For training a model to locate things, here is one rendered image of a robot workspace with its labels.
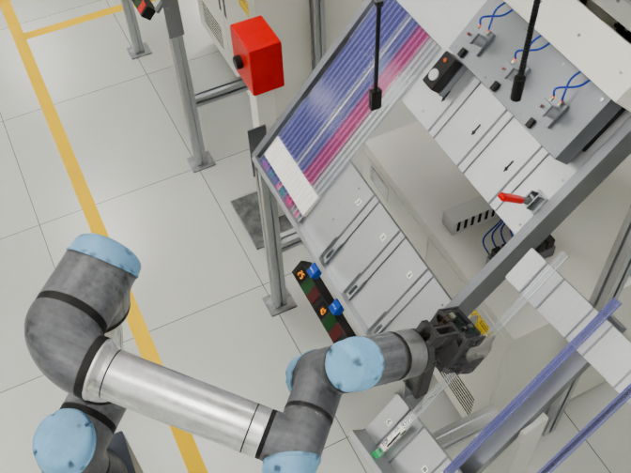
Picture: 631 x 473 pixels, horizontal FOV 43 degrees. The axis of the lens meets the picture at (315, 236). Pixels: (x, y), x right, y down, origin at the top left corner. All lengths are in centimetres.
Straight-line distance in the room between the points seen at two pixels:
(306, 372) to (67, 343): 35
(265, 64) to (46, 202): 113
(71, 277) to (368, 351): 46
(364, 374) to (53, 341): 44
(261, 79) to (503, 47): 92
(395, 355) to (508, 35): 67
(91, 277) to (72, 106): 217
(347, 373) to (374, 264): 58
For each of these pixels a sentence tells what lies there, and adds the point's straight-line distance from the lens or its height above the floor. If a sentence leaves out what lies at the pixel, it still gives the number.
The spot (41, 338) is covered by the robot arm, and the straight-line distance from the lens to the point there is 121.
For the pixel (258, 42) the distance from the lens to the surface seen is 223.
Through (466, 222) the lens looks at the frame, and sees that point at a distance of 195.
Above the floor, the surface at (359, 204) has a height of 83.
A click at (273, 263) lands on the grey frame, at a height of 25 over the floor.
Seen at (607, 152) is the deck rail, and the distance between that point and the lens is 143.
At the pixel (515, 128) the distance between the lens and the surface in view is 154.
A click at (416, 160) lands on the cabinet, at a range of 212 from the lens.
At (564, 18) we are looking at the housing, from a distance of 147.
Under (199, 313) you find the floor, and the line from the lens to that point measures 259.
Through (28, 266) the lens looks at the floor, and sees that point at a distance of 286.
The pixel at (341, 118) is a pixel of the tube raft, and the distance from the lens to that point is 180.
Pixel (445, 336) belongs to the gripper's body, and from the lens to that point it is 124.
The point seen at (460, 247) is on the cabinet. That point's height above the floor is 62.
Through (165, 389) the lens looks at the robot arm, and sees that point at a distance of 117.
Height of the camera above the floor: 214
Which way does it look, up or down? 52 degrees down
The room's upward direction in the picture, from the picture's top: 3 degrees counter-clockwise
